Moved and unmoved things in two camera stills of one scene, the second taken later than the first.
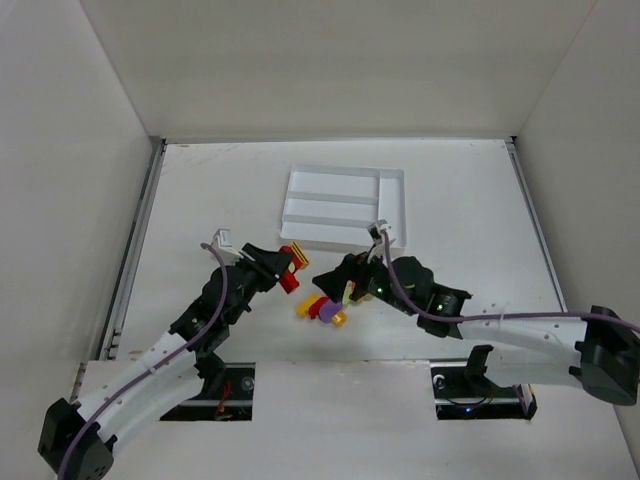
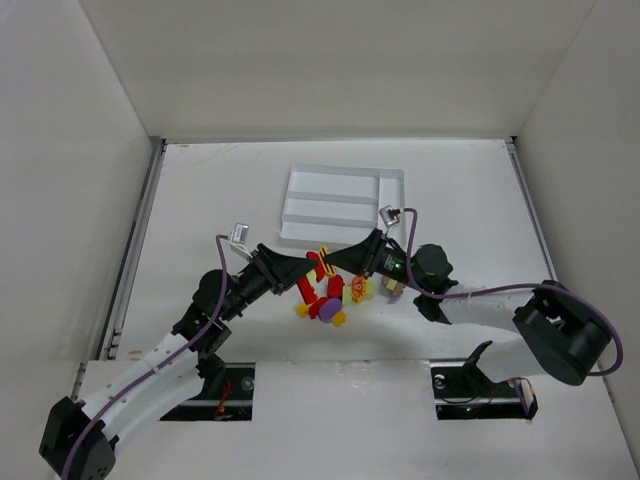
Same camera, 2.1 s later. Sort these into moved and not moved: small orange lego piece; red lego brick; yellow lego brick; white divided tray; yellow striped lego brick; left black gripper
Moved: red lego brick; yellow striped lego brick
Not moved: yellow lego brick; small orange lego piece; white divided tray; left black gripper
